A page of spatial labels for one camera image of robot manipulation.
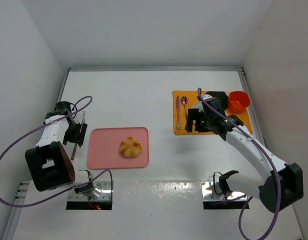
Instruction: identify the metal spatula with wooden handle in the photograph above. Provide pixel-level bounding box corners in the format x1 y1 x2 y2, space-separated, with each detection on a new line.
70 111 86 161

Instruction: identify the round golden bread bun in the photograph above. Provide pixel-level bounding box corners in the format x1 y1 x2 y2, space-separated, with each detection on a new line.
119 137 142 159

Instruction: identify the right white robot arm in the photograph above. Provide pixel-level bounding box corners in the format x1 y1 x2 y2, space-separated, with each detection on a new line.
185 94 304 213

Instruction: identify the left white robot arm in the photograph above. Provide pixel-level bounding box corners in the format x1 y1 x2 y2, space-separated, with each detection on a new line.
25 101 95 199

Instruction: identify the white ribbed plate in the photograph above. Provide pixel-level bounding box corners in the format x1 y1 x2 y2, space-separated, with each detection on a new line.
190 94 212 112

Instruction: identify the iridescent purple spoon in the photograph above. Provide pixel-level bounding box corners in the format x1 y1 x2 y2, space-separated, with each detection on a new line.
181 96 188 120

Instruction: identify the orange cloth placemat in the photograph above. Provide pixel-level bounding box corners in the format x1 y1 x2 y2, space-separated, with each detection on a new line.
172 90 253 135

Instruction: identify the iridescent purple table knife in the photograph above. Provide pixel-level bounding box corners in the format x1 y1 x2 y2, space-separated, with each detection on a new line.
176 96 181 130

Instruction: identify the black hexagonal coaster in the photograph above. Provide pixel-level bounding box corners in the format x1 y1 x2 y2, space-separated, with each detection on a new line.
206 91 229 110

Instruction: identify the pink plastic tray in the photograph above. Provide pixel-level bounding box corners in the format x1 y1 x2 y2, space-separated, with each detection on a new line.
87 127 149 170

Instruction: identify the orange plastic cup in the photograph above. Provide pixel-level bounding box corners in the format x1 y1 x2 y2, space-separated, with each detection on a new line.
228 91 251 113

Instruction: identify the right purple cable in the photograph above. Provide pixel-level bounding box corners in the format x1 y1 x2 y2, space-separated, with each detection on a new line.
197 87 282 240

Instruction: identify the purple cable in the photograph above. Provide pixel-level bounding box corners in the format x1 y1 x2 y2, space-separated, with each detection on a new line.
0 96 114 208
197 87 282 240

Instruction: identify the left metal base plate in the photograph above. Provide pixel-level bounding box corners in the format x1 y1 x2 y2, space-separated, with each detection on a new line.
67 181 112 203

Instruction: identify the metal base plate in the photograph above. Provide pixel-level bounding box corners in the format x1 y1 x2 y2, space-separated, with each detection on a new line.
67 181 112 203
201 181 248 203

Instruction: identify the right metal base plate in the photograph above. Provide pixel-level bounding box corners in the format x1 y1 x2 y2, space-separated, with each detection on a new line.
201 181 248 203

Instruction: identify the aluminium table frame rail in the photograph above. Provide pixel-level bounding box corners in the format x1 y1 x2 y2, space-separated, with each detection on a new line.
13 67 257 240

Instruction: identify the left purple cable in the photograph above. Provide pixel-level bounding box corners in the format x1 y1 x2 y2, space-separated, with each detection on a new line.
0 96 114 208

